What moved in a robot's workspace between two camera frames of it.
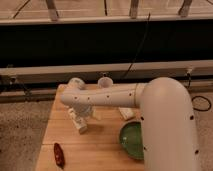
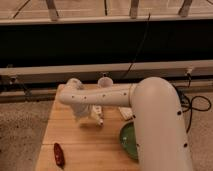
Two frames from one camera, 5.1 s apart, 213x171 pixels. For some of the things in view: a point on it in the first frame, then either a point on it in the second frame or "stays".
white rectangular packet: [127, 113] stays
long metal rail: [119, 73] stays
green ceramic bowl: [132, 138] stays
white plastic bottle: [78, 121] → [96, 113]
